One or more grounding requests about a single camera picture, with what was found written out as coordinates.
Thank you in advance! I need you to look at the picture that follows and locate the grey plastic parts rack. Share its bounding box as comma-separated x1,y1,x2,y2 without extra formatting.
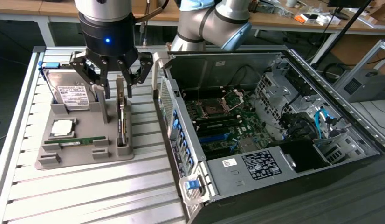
34,78,135,170

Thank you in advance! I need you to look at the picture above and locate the black monitor with stand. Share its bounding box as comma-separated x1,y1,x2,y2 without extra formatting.
327,0,371,21

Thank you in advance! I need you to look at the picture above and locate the graphics card with metal bracket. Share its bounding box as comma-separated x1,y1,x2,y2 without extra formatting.
115,74,132,148

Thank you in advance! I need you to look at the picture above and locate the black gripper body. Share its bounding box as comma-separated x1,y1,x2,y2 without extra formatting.
78,13,139,62

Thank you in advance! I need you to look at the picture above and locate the silver slotted disk bay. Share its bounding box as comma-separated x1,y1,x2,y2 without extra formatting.
312,135,366,164

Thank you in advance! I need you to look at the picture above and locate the black slanted tripod pole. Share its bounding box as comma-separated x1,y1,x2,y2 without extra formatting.
308,0,375,70

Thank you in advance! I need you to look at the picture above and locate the light blue wire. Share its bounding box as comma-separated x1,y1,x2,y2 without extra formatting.
314,108,331,140

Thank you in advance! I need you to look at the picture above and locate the brown cardboard box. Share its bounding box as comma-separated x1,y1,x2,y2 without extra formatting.
131,0,158,14

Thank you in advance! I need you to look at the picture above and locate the grey power supply unit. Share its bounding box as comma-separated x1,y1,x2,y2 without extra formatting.
206,147,296,196

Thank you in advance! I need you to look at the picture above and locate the metal socket cover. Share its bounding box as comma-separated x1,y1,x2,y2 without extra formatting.
220,90,244,110

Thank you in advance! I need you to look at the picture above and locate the flat white box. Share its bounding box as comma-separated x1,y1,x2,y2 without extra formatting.
315,15,340,26

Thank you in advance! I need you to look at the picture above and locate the silver perforated disk bay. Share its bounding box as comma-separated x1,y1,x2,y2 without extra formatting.
252,58,323,119

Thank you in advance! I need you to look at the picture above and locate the grey computer tower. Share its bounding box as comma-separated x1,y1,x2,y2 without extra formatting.
332,69,385,103

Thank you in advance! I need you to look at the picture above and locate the cluttered wooden desk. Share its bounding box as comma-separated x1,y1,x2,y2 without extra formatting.
250,0,385,63

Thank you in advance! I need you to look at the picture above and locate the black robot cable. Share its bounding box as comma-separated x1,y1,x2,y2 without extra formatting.
134,0,168,46

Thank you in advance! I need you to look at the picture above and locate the silver CPU chip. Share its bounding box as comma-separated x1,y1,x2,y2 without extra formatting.
50,120,75,136

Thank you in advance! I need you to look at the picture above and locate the green RAM stick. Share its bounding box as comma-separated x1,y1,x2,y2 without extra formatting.
43,136,106,147

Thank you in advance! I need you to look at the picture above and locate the open black PC case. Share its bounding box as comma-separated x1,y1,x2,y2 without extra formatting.
150,45,385,224

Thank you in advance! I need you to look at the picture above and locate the silver hard disk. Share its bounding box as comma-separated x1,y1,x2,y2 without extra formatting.
43,67,95,112

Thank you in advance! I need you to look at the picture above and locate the blue disk carrier bracket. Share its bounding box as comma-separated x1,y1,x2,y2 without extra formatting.
37,61,95,80

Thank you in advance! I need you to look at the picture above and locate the CPU socket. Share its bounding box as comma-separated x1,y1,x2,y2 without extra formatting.
196,99,230,117

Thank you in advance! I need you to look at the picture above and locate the wooden desk with grey frame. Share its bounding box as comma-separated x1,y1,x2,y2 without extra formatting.
0,0,179,47

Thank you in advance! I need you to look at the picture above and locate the green motherboard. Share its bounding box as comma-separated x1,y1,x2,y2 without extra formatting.
182,88,272,159

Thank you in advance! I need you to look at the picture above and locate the blue expansion slot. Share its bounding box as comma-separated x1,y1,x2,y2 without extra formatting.
198,133,231,143

